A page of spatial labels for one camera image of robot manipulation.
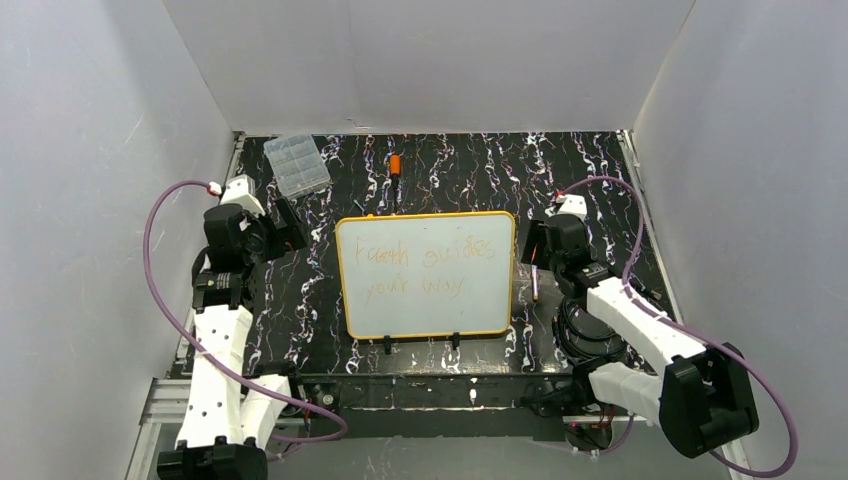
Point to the orange handled screwdriver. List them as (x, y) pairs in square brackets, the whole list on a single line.
[(395, 173)]

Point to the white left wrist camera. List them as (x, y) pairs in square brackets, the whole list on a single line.
[(240, 191)]

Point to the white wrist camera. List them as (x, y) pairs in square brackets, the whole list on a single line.
[(568, 204), (240, 191)]

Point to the small hex key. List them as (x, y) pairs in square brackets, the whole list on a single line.
[(359, 206)]

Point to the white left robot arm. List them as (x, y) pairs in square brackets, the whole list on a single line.
[(227, 425)]

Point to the clear plastic organizer box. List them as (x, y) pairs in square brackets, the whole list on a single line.
[(297, 165)]

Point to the white orange marker pen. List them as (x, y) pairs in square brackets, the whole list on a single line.
[(535, 283)]

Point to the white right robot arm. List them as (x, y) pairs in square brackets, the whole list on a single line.
[(699, 395)]

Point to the aluminium frame rail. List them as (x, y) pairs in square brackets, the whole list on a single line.
[(412, 406)]

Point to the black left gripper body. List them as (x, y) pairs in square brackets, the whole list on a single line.
[(276, 234)]

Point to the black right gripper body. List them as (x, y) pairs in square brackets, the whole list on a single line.
[(539, 240)]

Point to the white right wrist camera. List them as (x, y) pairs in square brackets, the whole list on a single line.
[(568, 204)]

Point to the yellow framed whiteboard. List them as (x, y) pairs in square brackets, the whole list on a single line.
[(427, 275)]

